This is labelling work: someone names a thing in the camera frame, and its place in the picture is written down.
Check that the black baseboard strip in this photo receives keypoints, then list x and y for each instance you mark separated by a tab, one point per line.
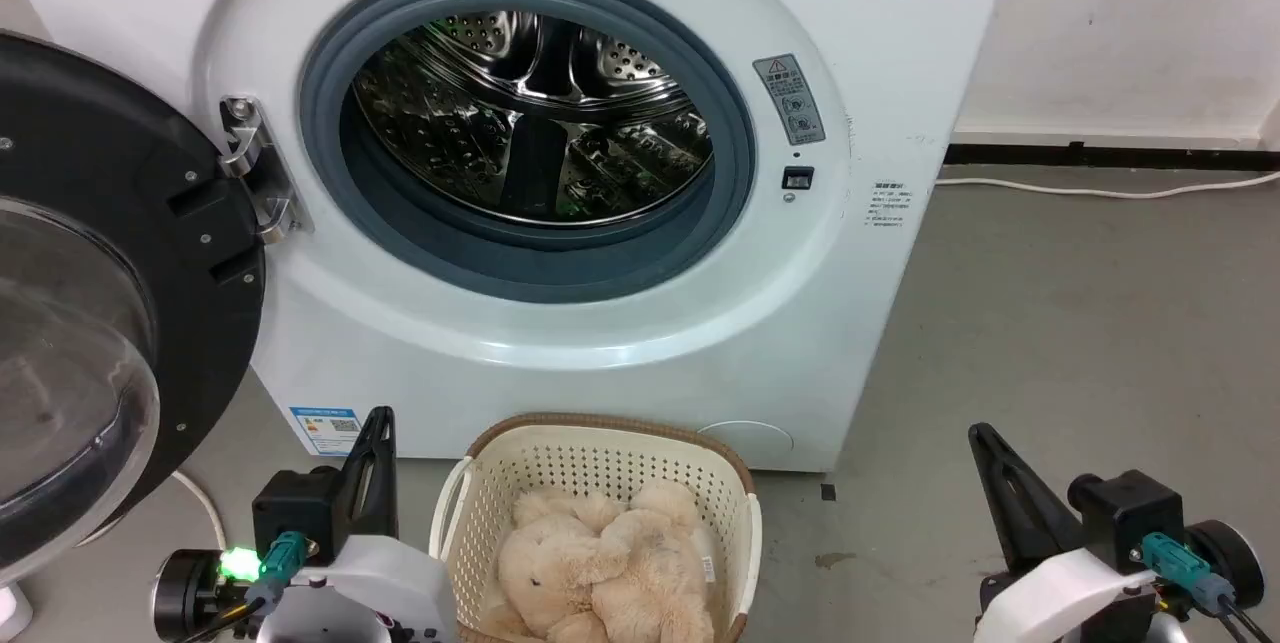
1100	156

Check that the blue white energy label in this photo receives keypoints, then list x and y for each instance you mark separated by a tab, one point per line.
325	431

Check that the metal door hinge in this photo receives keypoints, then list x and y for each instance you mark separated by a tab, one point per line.
262	173

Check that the black round washer door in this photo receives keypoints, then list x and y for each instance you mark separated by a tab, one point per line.
205	323

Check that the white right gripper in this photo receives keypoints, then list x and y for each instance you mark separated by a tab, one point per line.
1060	598

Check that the white front-load washing machine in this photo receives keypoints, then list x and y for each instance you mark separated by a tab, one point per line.
890	53

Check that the steel washer drum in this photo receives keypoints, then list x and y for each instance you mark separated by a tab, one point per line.
470	133

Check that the beige plush teddy bear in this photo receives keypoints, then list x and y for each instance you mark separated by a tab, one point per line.
610	573

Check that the black door latch socket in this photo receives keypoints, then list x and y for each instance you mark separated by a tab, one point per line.
797	178

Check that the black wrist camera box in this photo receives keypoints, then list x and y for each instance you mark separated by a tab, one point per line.
295	513
1125	513

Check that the small text sticker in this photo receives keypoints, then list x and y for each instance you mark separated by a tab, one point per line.
889	204

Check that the grey warning sticker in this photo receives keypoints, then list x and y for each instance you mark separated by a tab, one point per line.
790	99

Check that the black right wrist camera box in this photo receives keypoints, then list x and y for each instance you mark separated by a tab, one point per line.
1125	513

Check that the grey rubber door gasket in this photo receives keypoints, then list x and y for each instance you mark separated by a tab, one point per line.
520	265

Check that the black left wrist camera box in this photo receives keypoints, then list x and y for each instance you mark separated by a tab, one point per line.
295	513

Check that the cream perforated laundry basket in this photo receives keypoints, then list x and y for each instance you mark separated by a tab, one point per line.
600	463

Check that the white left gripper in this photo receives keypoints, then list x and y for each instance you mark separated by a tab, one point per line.
390	588

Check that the round white filter cover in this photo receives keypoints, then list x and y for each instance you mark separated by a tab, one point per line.
750	441

